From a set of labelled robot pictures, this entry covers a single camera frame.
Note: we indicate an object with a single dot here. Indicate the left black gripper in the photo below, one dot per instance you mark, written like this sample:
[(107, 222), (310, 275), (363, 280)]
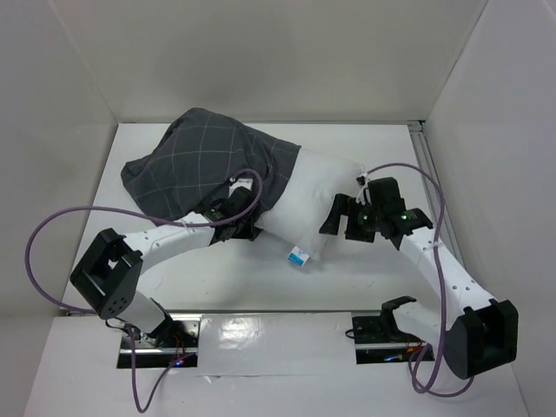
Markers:
[(248, 231)]

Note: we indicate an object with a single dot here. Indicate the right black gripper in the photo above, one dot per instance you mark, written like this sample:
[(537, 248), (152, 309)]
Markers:
[(343, 215)]

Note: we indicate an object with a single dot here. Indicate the white pillow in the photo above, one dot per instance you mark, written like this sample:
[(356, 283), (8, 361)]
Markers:
[(306, 202)]

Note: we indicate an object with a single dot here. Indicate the dark grey checked pillowcase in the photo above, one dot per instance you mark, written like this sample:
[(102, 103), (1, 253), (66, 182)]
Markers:
[(197, 154)]

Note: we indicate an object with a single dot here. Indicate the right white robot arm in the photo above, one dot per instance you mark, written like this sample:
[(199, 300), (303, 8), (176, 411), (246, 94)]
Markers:
[(473, 332)]

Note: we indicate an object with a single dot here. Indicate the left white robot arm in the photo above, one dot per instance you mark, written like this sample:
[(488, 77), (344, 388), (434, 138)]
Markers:
[(109, 271)]

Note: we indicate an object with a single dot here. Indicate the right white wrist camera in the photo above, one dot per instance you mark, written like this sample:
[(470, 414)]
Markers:
[(362, 187)]

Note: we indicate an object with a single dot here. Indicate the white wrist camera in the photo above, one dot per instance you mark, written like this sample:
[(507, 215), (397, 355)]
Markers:
[(240, 183), (362, 187)]

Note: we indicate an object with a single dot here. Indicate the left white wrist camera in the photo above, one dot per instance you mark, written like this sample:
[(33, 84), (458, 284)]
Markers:
[(240, 183)]

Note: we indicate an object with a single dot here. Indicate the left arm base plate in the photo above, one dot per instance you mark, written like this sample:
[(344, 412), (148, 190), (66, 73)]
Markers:
[(179, 349)]

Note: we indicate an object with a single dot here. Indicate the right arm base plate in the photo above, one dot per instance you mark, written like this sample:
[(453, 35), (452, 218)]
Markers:
[(377, 338)]

